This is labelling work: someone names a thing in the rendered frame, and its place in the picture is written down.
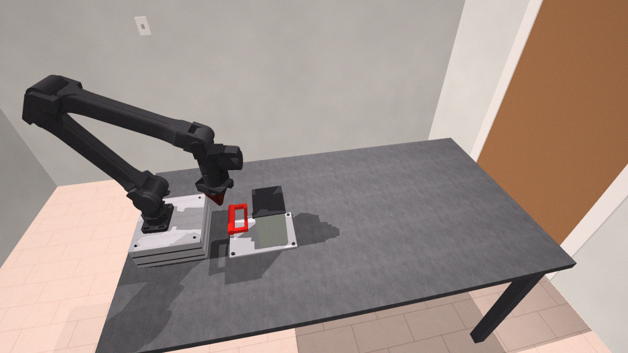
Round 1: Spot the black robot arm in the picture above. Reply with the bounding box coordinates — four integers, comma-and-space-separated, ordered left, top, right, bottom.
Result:
22, 75, 243, 234

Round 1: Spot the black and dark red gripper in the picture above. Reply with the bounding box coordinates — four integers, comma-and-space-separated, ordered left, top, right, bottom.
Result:
195, 168, 234, 206

